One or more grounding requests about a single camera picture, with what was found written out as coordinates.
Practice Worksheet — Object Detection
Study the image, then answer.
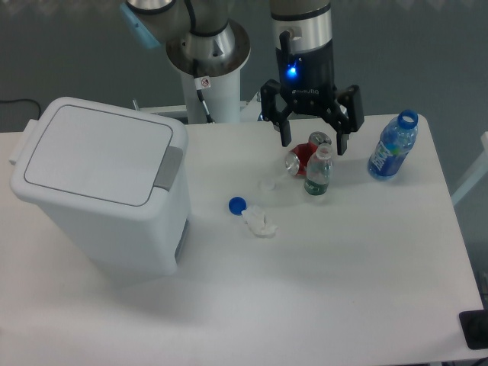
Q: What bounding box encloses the white push-button trash can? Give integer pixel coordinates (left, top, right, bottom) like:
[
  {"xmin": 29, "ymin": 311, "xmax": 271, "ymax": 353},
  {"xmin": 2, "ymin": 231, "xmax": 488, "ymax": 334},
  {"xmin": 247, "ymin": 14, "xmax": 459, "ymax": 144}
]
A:
[{"xmin": 11, "ymin": 97, "xmax": 191, "ymax": 277}]

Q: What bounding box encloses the black device at edge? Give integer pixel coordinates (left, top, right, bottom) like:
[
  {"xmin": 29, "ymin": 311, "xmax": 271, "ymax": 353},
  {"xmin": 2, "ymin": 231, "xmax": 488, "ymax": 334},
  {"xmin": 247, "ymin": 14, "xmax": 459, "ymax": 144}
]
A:
[{"xmin": 459, "ymin": 310, "xmax": 487, "ymax": 350}]

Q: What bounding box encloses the clear green-label bottle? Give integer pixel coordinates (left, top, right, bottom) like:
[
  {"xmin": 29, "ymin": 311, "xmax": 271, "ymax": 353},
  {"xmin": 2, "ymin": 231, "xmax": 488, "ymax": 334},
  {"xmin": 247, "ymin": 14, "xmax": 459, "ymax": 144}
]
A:
[{"xmin": 304, "ymin": 143, "xmax": 332, "ymax": 196}]

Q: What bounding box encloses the crumpled white tissue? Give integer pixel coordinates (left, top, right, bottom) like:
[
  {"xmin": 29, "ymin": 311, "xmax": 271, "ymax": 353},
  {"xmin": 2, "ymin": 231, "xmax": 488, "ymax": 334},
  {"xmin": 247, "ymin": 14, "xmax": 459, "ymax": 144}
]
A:
[{"xmin": 242, "ymin": 205, "xmax": 278, "ymax": 238}]

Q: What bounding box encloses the blue bottle cap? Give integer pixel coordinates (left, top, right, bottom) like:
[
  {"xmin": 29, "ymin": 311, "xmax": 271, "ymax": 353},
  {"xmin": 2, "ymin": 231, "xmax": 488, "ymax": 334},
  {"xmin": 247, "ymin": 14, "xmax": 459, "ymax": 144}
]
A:
[{"xmin": 228, "ymin": 196, "xmax": 247, "ymax": 216}]

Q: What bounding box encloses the crushed red soda can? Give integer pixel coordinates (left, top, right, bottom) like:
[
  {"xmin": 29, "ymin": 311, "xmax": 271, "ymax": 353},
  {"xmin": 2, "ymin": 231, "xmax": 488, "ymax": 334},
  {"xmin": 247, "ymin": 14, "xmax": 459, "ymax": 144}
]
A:
[{"xmin": 284, "ymin": 131, "xmax": 332, "ymax": 176}]

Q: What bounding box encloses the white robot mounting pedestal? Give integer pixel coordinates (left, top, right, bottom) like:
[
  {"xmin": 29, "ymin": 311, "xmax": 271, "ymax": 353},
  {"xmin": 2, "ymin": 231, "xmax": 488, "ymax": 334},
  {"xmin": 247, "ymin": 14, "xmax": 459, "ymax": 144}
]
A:
[{"xmin": 140, "ymin": 71, "xmax": 262, "ymax": 124}]

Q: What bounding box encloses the white frame at right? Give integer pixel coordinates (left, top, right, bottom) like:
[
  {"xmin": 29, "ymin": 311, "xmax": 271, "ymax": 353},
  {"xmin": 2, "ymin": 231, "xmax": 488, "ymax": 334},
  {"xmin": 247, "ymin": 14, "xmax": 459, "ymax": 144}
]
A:
[{"xmin": 451, "ymin": 131, "xmax": 487, "ymax": 207}]

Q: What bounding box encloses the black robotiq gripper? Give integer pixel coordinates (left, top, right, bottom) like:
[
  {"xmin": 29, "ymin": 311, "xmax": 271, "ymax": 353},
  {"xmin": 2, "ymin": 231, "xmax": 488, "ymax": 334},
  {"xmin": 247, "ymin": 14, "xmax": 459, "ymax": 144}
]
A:
[{"xmin": 260, "ymin": 37, "xmax": 364, "ymax": 156}]

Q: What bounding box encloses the blue plastic water bottle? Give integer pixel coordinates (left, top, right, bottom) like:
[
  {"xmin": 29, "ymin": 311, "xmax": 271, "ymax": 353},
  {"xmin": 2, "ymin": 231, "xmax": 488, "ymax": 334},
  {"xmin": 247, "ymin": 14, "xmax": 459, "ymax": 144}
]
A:
[{"xmin": 368, "ymin": 109, "xmax": 419, "ymax": 181}]

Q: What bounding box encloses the black floor cable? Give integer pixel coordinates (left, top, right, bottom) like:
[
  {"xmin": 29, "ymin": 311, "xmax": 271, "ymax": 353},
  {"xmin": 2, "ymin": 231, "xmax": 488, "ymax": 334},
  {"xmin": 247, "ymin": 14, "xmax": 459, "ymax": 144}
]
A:
[{"xmin": 0, "ymin": 98, "xmax": 42, "ymax": 117}]

